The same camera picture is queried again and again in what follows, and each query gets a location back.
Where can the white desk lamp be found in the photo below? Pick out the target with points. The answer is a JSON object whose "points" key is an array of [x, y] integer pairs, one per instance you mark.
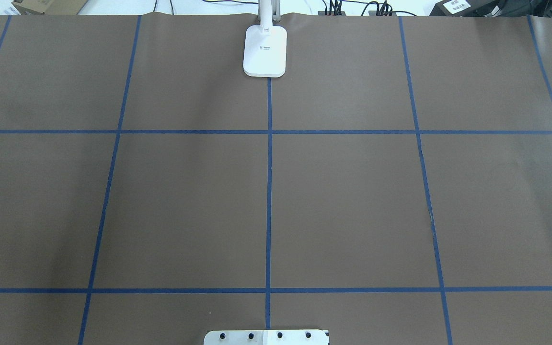
{"points": [[265, 49]]}

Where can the brown paper table cover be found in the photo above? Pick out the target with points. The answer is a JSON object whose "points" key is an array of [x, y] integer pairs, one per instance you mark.
{"points": [[393, 187]]}

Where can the black power strip left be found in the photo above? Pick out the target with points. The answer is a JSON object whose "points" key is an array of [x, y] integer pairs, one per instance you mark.
{"points": [[332, 8]]}

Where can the black power strip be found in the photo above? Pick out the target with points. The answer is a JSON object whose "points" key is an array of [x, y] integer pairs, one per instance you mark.
{"points": [[332, 8], [382, 9]]}

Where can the black power strip right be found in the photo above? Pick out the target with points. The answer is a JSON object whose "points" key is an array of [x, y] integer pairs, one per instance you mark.
{"points": [[382, 9]]}

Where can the black device with label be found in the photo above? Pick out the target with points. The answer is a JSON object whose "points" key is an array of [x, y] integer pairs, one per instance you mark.
{"points": [[464, 8]]}

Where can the brown cardboard box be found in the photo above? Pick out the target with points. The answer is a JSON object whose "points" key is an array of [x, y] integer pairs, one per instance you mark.
{"points": [[48, 7]]}

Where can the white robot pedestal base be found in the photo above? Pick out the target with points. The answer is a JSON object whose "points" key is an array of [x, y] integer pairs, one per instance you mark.
{"points": [[268, 337]]}

